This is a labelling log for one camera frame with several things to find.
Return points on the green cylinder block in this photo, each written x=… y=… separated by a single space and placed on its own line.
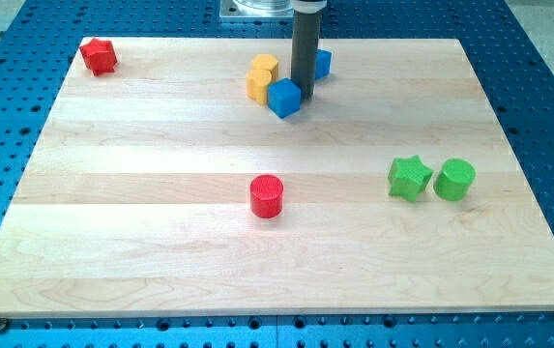
x=454 y=179

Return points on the green star block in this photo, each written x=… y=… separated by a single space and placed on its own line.
x=408 y=177

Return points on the yellow heart block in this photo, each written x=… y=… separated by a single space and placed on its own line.
x=258 y=82

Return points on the blue cube block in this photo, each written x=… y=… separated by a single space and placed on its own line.
x=284 y=98

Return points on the red star block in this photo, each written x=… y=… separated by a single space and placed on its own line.
x=99 y=56

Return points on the blue triangle block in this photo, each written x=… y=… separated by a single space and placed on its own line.
x=323 y=63

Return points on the light wooden board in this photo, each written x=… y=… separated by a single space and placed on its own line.
x=169 y=188

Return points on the yellow hexagon block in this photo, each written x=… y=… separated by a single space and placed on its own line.
x=266 y=62

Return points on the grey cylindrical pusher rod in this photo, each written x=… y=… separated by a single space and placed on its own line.
x=305 y=41

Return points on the red cylinder block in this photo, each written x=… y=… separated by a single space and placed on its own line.
x=266 y=193

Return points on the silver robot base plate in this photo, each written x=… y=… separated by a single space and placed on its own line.
x=254 y=10

